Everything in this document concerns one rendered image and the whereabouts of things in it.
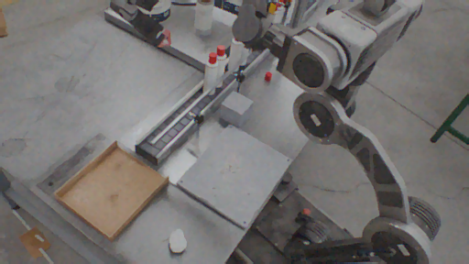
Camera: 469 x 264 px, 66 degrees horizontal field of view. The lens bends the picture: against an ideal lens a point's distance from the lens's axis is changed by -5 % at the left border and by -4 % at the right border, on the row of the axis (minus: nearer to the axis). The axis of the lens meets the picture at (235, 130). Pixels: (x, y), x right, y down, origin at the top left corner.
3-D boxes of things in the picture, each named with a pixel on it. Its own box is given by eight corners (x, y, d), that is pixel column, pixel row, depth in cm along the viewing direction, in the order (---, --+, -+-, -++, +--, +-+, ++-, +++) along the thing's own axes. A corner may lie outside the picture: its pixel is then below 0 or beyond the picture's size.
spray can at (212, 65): (207, 85, 164) (211, 49, 148) (217, 91, 163) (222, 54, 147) (200, 92, 161) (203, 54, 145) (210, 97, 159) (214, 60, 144)
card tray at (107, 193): (116, 145, 143) (115, 138, 140) (169, 181, 136) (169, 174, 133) (56, 199, 125) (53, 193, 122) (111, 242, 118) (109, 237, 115)
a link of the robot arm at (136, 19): (127, 22, 115) (138, 7, 114) (115, 13, 117) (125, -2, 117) (140, 31, 121) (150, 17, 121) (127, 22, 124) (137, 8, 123)
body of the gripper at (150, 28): (147, 15, 130) (135, 5, 123) (165, 27, 126) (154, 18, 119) (136, 29, 130) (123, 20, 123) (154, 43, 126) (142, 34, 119)
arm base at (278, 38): (279, 74, 96) (290, 37, 87) (256, 58, 99) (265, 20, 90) (299, 61, 101) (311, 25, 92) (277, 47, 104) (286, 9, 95)
